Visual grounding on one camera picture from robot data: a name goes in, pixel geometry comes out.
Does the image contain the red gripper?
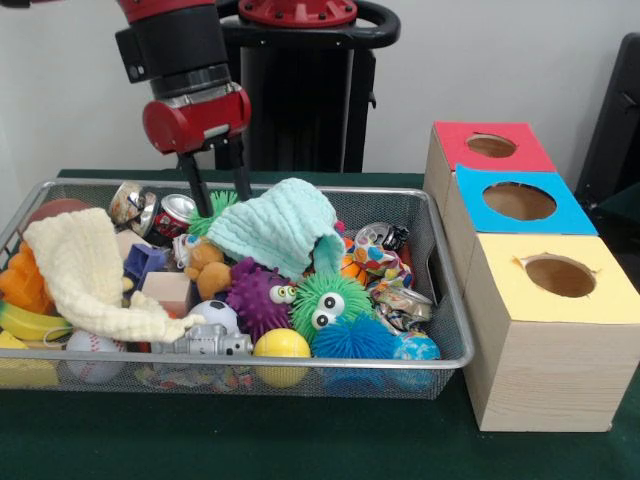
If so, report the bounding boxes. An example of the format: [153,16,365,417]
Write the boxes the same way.
[141,84,254,220]

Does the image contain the mint green cloth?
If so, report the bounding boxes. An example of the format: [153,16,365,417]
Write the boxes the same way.
[206,178,347,284]

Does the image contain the pale yellow cloth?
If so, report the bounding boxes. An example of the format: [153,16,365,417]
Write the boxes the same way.
[22,207,205,344]

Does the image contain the clear mesh bin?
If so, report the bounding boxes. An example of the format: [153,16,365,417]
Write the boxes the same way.
[0,178,477,401]

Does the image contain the wooden box with three holes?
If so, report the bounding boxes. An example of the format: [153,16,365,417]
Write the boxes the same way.
[423,121,640,433]

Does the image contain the green fuzzy toy with eyes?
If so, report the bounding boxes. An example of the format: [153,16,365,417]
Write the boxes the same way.
[188,191,241,239]

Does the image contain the red soda can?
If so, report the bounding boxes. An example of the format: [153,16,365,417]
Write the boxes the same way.
[152,193,197,243]

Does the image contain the crushed silver can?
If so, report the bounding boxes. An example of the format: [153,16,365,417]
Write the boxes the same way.
[372,283,435,333]
[108,181,159,239]

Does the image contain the orange plush toy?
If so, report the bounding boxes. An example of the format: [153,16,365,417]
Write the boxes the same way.
[183,240,234,302]

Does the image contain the purple block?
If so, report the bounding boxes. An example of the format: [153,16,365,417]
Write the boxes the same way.
[122,243,169,293]

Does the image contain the small wooden block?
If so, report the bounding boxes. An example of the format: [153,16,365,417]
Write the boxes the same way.
[140,271,194,317]

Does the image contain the purple fuzzy toy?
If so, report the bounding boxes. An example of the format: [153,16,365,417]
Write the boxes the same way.
[225,257,299,343]

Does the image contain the small soccer ball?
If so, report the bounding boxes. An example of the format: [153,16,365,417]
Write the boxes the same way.
[188,300,242,337]

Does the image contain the small orange basketball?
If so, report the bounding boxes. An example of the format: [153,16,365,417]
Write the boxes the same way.
[338,252,367,287]

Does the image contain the brown toy football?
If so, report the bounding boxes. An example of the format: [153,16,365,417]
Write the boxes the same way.
[28,198,93,227]

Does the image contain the silver robot toy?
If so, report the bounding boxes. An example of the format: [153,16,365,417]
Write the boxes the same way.
[155,323,255,358]

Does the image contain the small green spiky toy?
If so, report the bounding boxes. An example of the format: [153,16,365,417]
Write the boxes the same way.
[290,270,375,343]

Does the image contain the silver and black can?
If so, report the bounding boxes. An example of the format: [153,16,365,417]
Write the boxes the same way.
[355,222,411,253]

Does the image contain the yellow ball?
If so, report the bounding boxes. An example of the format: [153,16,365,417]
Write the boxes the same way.
[253,328,312,389]

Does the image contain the multicoloured toy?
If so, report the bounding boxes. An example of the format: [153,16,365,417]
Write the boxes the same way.
[352,243,413,289]

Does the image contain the blue spiky ball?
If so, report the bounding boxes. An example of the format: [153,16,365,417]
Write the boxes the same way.
[312,316,397,363]

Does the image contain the white baseball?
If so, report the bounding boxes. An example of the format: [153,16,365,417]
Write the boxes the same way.
[65,330,128,386]

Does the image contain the yellow toy banana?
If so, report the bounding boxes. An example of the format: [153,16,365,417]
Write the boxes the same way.
[0,299,73,342]

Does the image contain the blue globe ball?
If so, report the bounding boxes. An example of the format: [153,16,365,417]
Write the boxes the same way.
[390,332,442,391]

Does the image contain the yellow block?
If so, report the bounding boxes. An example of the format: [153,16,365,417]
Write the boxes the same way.
[0,332,61,391]

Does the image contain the black chair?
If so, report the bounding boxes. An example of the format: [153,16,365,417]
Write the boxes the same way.
[575,33,640,251]

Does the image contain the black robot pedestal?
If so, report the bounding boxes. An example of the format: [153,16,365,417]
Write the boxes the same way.
[215,0,402,173]

